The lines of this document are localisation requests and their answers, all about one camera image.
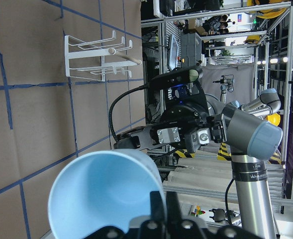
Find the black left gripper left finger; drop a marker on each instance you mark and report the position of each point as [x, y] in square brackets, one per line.
[157, 207]

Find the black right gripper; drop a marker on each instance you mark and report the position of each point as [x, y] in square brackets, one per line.
[186, 123]

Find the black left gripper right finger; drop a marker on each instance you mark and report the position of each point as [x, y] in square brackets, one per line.
[174, 215]

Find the light blue ikea cup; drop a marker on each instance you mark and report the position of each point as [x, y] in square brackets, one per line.
[102, 188]

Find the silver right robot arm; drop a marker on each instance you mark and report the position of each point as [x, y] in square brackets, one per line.
[252, 141]

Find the teach pendant tablet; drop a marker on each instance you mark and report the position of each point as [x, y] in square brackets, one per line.
[173, 53]

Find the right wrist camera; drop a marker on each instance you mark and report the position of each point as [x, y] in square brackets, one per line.
[179, 76]

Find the white wire cup rack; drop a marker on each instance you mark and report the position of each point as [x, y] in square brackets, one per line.
[93, 60]

